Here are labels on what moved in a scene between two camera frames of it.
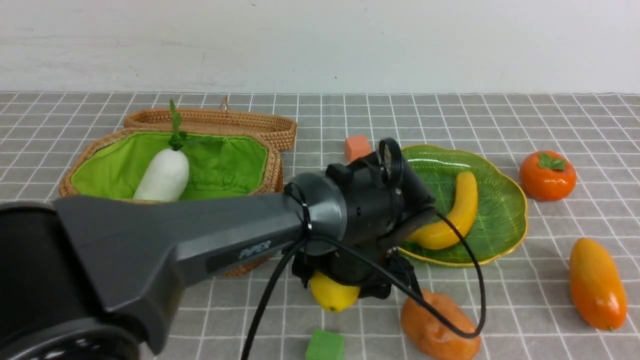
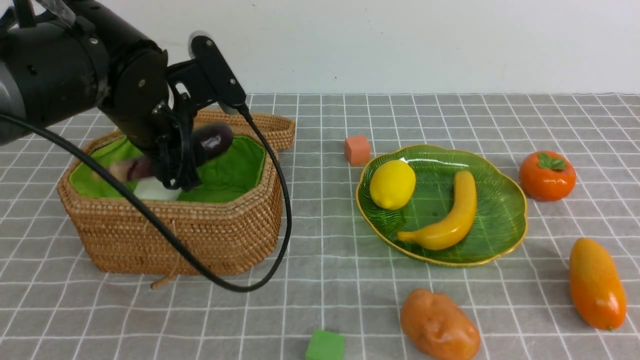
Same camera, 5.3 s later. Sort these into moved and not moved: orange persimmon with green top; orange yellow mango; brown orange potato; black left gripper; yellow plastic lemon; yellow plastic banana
Moved: yellow plastic lemon; black left gripper
Not moved: orange persimmon with green top; orange yellow mango; yellow plastic banana; brown orange potato
